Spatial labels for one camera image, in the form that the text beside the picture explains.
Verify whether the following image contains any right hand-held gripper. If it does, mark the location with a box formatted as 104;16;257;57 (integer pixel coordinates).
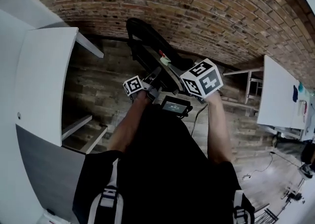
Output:
169;58;224;99

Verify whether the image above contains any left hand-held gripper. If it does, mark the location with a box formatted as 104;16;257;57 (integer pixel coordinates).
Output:
123;67;163;102

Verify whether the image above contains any black folding chair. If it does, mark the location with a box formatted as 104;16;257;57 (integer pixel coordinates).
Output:
126;17;197;96

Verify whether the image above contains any person's right forearm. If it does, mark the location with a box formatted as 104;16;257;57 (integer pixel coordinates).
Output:
206;91;233;164

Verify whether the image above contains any person's left forearm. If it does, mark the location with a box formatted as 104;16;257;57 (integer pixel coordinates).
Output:
108;92;152;155

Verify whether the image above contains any small black screen device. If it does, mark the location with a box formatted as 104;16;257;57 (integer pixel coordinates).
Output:
159;95;192;118

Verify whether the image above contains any white table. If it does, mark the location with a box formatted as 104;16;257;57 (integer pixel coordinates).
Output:
222;55;308;129
290;82;315;142
16;27;104;148

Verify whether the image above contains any person's black clothing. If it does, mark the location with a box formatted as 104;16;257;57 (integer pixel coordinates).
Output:
72;106;255;224

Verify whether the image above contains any grey bag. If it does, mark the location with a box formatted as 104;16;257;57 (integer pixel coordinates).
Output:
272;134;303;155

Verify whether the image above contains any grey table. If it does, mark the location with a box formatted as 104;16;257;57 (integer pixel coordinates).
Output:
15;123;109;219

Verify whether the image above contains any white box with red items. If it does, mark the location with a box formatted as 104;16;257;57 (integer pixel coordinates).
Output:
41;208;74;224

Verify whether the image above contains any black cable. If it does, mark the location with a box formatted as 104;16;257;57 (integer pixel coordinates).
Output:
190;104;207;135

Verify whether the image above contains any white shoulder strap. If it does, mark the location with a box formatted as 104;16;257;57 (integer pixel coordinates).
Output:
232;190;252;224
87;159;124;224

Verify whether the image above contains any black wire rack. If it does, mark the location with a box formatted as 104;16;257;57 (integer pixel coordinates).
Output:
255;208;279;224

